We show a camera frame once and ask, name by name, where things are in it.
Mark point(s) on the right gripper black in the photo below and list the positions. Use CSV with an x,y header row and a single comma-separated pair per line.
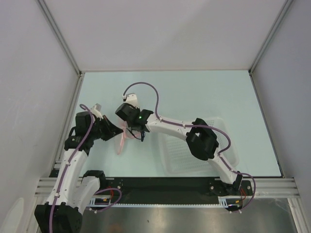
x,y
134,108

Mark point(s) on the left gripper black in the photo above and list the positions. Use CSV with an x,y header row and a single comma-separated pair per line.
x,y
112,130

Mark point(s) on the dark blue lace bra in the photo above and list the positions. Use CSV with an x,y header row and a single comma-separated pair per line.
x,y
132,134

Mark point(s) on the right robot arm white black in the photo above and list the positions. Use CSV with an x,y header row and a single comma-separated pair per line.
x,y
205,142

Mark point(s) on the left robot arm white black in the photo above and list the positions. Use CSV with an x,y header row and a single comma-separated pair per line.
x,y
63,210

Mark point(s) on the white perforated plastic tray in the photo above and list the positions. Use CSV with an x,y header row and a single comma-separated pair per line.
x,y
178,159

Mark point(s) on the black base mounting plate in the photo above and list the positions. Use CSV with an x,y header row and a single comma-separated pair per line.
x,y
175,191

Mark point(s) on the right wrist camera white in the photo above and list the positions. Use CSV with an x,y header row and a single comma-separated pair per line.
x,y
130,100

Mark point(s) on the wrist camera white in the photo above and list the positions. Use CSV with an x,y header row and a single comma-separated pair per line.
x,y
130,100
97,109

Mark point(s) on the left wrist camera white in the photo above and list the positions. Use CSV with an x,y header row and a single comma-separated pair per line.
x,y
97,109

